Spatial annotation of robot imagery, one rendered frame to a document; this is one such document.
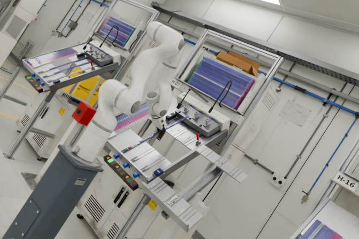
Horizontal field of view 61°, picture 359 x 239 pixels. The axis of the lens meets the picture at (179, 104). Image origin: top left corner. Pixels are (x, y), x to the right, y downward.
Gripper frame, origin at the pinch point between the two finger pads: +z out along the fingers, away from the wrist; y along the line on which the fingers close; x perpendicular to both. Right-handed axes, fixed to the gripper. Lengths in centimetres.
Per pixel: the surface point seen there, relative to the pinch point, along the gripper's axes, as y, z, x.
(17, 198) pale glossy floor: 59, 36, 94
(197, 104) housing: 9.4, 10.7, -42.1
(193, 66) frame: 38, 2, -67
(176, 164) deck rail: -21.1, 10.2, 6.5
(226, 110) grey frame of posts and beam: -11, 12, -52
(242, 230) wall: -24, 185, -57
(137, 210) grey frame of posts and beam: -25, 17, 42
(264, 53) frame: -10, -14, -97
